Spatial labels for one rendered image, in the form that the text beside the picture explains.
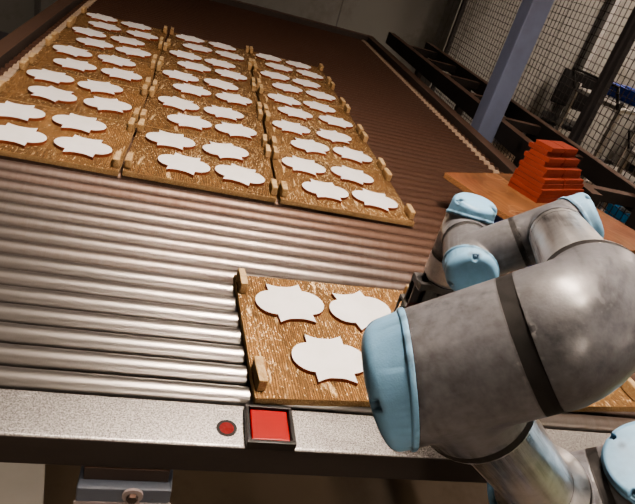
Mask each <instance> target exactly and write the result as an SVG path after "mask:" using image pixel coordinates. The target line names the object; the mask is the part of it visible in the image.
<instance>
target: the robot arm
mask: <svg viewBox="0 0 635 504"><path fill-rule="evenodd" d="M496 214H497V208H496V206H495V205H494V204H493V203H492V202H491V201H490V200H488V199H486V198H484V197H482V196H480V195H477V194H473V193H467V192H462V193H458V194H456V195H454V197H453V198H452V200H451V203H450V205H449V207H448V209H446V214H445V217H444V219H443V222H442V225H441V227H440V230H439V232H438V235H437V237H436V240H435V243H434V245H433V248H432V250H431V252H430V255H429V257H428V260H427V262H426V265H425V268H424V273H419V272H414V273H413V275H412V278H411V281H410V283H409V286H408V288H407V291H406V294H400V295H399V298H398V301H397V303H396V306H395V309H394V312H393V313H390V314H387V315H385V316H382V317H380V318H377V319H375V320H373V321H371V322H370V323H369V324H368V326H367V327H366V329H365V331H364V333H363V337H362V343H361V357H362V368H363V375H364V381H365V386H366V391H367V395H368V399H369V403H370V407H371V410H372V413H373V416H374V419H375V422H376V424H377V427H378V429H379V432H380V434H381V436H382V437H383V439H384V441H385V442H386V444H387V445H388V446H389V447H390V448H391V449H392V450H394V451H397V452H403V451H408V450H410V451H411V452H416V451H418V449H419V448H422V447H426V446H431V447H432V448H433V449H434V450H435V451H437V452H438V453H439V454H441V455H442V456H444V457H446V458H448V459H450V460H453V461H455V462H459V463H463V464H471V465H472V466H473V467H474V468H475V469H476V470H477V471H478V472H479V474H480V475H481V476H482V477H483V478H484V479H485V480H486V481H487V494H488V500H489V504H635V421H633V422H629V423H626V424H624V425H622V426H620V427H618V428H616V429H615V430H614V431H613V432H612V433H611V436H610V437H609V438H608V439H606V441H605V443H604V445H601V446H596V447H591V448H586V449H582V450H577V451H572V452H568V451H567V450H565V449H563V448H561V447H559V446H557V445H555V444H554V443H553V442H552V440H551V439H550V437H549V435H548V434H547V432H546V430H545V429H544V427H543V425H542V424H541V422H540V421H539V419H542V418H546V417H549V416H553V415H558V414H562V413H567V412H571V411H575V410H579V409H582V408H585V407H587V406H589V405H591V404H593V403H595V402H597V401H599V400H601V399H603V398H605V397H606V396H608V395H609V394H611V393H612V392H614V391H615V390H616V389H618V388H619V387H620V386H622V385H623V384H624V383H625V382H626V381H627V380H628V379H629V378H630V376H631V375H632V374H633V373H634V372H635V253H633V252H632V251H631V250H629V249H628V248H626V247H624V246H622V245H620V244H618V243H615V242H612V241H608V240H604V239H603V238H604V228H603V225H602V222H601V219H600V217H599V214H598V212H597V210H596V207H595V205H594V203H593V201H592V200H591V198H590V196H589V195H588V194H586V193H583V192H580V193H576V194H573V195H570V196H567V197H560V198H558V199H557V200H556V201H553V202H550V203H548V204H545V205H542V206H540V207H537V208H534V209H531V210H529V211H526V212H523V213H521V214H518V215H515V216H513V217H510V218H507V219H504V220H502V221H499V222H496V223H494V220H495V217H496ZM533 264H535V265H533ZM530 265H532V266H530ZM527 266H529V267H527ZM524 267H525V268H524ZM521 268H522V269H521ZM518 269H519V270H518ZM515 270H516V271H515ZM513 271H514V272H513ZM510 272H512V273H510ZM507 273H509V274H507ZM504 274H506V275H504ZM500 275H503V276H500ZM499 276H500V277H499ZM400 301H402V302H401V305H400V306H399V308H398V305H399V303H400Z"/></svg>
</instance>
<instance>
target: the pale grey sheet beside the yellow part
mask: <svg viewBox="0 0 635 504"><path fill-rule="evenodd" d="M44 485H45V464H28V463H4V462H0V504H44Z"/></svg>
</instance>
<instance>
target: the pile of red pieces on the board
mask: <svg viewBox="0 0 635 504"><path fill-rule="evenodd" d="M528 146H529V147H531V149H530V151H525V152H524V154H523V155H525V157H524V159H523V160H520V162H519V164H520V165H519V166H518V168H516V169H515V171H514V174H513V176H512V177H511V179H510V181H509V183H508V186H510V187H512V188H513V189H515V190H516V191H518V192H519V193H521V194H522V195H524V196H526V197H527V198H529V199H530V200H532V201H533V202H535V203H550V202H553V201H556V200H557V199H558V198H560V197H567V196H570V195H573V194H576V193H580V192H584V189H582V188H583V186H584V184H582V183H583V182H584V180H583V179H581V178H579V177H580V176H581V174H580V173H581V171H582V170H581V169H579V168H577V165H578V164H579V162H580V160H579V159H578V158H576V157H575V155H576V154H577V152H578V149H576V148H575V147H573V146H571V145H569V144H567V143H565V142H563V141H552V140H538V139H537V140H536V142H530V143H529V145H528Z"/></svg>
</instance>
